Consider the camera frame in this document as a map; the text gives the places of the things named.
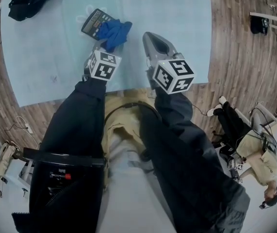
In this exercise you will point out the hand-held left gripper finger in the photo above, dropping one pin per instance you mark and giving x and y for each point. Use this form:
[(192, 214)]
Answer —
[(98, 47)]

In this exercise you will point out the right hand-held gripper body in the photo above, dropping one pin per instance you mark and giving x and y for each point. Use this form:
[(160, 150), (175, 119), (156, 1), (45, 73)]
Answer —
[(174, 74)]

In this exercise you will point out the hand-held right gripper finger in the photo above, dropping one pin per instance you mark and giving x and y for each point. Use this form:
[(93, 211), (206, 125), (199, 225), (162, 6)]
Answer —
[(173, 48), (148, 47)]

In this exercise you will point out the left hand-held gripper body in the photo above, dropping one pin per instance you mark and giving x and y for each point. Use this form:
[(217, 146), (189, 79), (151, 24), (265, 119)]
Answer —
[(102, 67)]

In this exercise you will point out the blue cloth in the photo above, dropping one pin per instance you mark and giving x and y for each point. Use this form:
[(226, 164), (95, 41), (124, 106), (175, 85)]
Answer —
[(115, 34)]

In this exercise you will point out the dark grey calculator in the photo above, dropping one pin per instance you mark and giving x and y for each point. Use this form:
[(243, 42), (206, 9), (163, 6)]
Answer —
[(93, 21)]

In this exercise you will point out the person's right forearm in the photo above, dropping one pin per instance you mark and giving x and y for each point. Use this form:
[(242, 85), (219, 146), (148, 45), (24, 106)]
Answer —
[(174, 135)]

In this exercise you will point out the person's left forearm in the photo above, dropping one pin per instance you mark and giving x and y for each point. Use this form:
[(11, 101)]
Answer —
[(80, 120)]

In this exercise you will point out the black cap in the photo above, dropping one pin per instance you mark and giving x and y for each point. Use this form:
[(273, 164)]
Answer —
[(31, 2)]

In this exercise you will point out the black bag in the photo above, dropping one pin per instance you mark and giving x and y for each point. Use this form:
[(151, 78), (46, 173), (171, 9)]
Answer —
[(259, 25)]

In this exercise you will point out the white power strip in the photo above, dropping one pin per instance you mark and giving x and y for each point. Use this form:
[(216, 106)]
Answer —
[(28, 128)]

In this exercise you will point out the beige bag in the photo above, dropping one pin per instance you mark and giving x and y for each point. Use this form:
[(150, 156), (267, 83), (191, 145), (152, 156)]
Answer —
[(4, 158)]

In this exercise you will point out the person's torso and legs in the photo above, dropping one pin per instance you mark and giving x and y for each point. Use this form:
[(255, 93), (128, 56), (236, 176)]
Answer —
[(128, 203)]

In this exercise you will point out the black waist pack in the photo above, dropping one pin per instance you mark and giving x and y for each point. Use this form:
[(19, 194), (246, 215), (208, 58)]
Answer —
[(63, 198)]

